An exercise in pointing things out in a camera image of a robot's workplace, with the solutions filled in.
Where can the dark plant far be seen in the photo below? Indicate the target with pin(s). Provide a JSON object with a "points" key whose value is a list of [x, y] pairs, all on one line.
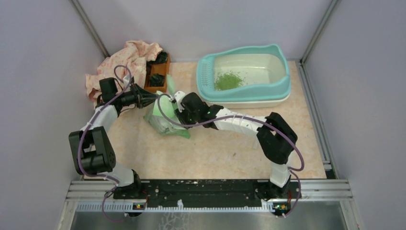
{"points": [[161, 58]]}

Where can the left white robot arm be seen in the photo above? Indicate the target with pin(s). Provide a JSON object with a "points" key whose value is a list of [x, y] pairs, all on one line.
{"points": [[91, 149]]}

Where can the teal litter box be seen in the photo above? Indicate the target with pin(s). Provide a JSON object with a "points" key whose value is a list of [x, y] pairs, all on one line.
{"points": [[265, 69]]}

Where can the dark plant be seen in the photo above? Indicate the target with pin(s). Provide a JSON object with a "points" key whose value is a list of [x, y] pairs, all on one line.
{"points": [[161, 58], [156, 80]]}

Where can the pink patterned cloth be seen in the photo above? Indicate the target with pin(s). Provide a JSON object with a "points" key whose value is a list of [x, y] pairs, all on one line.
{"points": [[132, 59]]}

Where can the white slotted cable duct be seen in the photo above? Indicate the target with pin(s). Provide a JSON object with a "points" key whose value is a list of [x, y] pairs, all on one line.
{"points": [[130, 206]]}

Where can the wooden tray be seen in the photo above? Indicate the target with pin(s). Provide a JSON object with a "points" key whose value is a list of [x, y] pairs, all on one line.
{"points": [[157, 71]]}

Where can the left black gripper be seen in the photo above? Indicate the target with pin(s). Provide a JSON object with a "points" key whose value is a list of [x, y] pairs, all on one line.
{"points": [[143, 97]]}

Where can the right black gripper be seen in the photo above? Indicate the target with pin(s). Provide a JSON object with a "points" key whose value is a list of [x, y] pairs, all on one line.
{"points": [[181, 115]]}

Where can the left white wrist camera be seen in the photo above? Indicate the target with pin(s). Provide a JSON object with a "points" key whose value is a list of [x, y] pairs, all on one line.
{"points": [[127, 79]]}

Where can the green litter bag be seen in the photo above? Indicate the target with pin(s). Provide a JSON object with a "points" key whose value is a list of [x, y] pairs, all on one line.
{"points": [[160, 113]]}

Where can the dark plant near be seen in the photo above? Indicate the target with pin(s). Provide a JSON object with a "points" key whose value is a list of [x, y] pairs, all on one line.
{"points": [[156, 80]]}

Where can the green litter pile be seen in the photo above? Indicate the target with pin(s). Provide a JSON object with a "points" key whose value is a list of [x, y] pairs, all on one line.
{"points": [[228, 80]]}

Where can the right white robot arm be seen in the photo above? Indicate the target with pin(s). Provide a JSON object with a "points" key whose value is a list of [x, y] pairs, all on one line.
{"points": [[275, 137]]}

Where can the white bag clip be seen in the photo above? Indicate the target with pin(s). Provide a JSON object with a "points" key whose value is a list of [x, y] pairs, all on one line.
{"points": [[255, 144]]}

